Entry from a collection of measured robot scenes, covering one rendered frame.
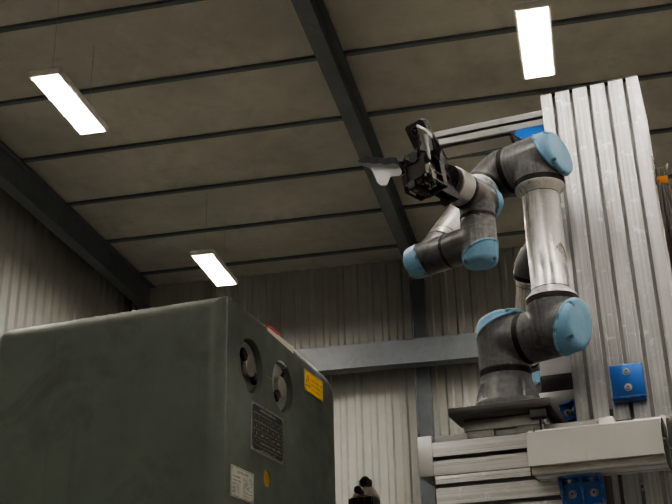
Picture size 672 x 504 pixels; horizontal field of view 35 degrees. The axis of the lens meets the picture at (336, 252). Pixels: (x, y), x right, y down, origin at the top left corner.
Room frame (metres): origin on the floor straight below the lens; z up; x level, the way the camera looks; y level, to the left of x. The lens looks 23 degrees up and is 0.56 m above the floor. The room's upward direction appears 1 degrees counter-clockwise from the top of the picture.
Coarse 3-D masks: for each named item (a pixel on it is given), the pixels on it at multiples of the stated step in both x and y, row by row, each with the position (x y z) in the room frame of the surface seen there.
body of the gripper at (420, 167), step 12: (408, 156) 1.89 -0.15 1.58; (420, 156) 1.88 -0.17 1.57; (432, 156) 1.88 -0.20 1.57; (408, 168) 1.90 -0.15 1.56; (420, 168) 1.88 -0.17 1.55; (432, 168) 1.89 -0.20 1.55; (444, 168) 1.90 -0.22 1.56; (456, 168) 1.94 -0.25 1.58; (408, 180) 1.90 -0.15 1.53; (420, 180) 1.88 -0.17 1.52; (432, 180) 1.88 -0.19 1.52; (444, 180) 1.89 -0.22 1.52; (456, 180) 1.94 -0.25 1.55; (408, 192) 1.91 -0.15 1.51; (420, 192) 1.91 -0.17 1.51; (432, 192) 1.92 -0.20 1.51; (444, 192) 1.92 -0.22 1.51; (456, 192) 1.95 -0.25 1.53; (444, 204) 1.97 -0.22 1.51
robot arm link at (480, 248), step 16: (464, 224) 2.02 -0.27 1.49; (480, 224) 2.01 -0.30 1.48; (448, 240) 2.05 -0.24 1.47; (464, 240) 2.02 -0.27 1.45; (480, 240) 2.01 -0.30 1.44; (496, 240) 2.02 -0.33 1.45; (448, 256) 2.06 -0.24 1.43; (464, 256) 2.03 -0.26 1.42; (480, 256) 2.01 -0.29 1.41; (496, 256) 2.02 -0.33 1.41
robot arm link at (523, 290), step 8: (520, 256) 2.79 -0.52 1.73; (520, 264) 2.79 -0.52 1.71; (528, 264) 2.78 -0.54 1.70; (520, 272) 2.80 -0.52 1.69; (528, 272) 2.79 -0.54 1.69; (520, 280) 2.82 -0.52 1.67; (528, 280) 2.81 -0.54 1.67; (520, 288) 2.85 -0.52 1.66; (528, 288) 2.83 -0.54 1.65; (520, 296) 2.86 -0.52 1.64; (520, 304) 2.88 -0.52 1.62; (536, 368) 3.01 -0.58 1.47
